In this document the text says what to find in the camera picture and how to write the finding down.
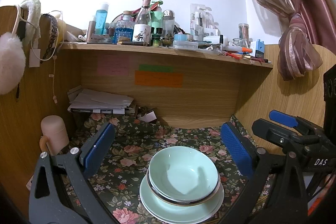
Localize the small white box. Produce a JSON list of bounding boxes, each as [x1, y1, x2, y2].
[[137, 107, 157, 124]]

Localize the blue liquid tall bottle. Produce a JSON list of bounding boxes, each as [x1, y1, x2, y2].
[[95, 3, 109, 35]]

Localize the clear packaged brushes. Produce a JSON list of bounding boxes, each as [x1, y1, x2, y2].
[[190, 3, 220, 41]]

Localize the orange sticky note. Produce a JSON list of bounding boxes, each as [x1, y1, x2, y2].
[[134, 71, 183, 88]]

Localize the glass jar of pencils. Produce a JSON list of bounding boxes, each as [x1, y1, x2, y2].
[[238, 23, 249, 46]]

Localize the silver cap glass jar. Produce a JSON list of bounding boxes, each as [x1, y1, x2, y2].
[[162, 10, 175, 38]]

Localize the clear plastic box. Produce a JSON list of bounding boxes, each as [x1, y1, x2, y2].
[[173, 40, 198, 51]]

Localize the pink striped curtain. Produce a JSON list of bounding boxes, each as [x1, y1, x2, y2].
[[256, 0, 335, 81]]

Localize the blue white sharpener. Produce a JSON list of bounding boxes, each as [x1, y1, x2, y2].
[[250, 39, 265, 59]]

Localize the glass bottle cartoon label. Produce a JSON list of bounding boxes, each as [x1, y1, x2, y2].
[[132, 0, 151, 46]]

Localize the green sticky note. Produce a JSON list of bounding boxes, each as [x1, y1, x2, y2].
[[138, 64, 174, 73]]

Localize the square blue liquid bottle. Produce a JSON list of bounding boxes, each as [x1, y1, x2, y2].
[[113, 11, 134, 44]]

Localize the mint green pump bottle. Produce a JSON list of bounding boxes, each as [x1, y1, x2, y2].
[[150, 1, 163, 29]]

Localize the person's right hand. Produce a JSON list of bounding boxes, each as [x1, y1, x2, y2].
[[317, 174, 335, 202]]

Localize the pink mug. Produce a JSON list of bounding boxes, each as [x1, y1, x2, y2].
[[39, 115, 69, 156]]

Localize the mint green bowl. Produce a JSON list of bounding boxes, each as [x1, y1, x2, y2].
[[148, 146, 219, 201]]

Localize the floral green cloth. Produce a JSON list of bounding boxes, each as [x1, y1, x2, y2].
[[60, 113, 276, 224]]

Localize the white cable with charger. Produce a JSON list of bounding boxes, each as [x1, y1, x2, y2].
[[28, 9, 65, 68]]

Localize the black lace headband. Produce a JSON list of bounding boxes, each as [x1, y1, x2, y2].
[[40, 14, 59, 64]]

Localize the orange marker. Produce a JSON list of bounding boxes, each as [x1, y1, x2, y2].
[[225, 45, 253, 54]]

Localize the stack of white papers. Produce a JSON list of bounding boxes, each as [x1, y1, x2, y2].
[[67, 86, 136, 115]]

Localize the sticker card with cartoon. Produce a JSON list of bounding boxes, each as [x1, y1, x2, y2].
[[26, 176, 33, 191]]

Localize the wooden shelf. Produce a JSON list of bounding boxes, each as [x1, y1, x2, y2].
[[61, 42, 273, 69]]

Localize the mint green plate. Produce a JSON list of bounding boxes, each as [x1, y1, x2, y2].
[[139, 176, 224, 223]]

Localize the white bowl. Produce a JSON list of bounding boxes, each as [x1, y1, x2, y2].
[[146, 171, 221, 206]]

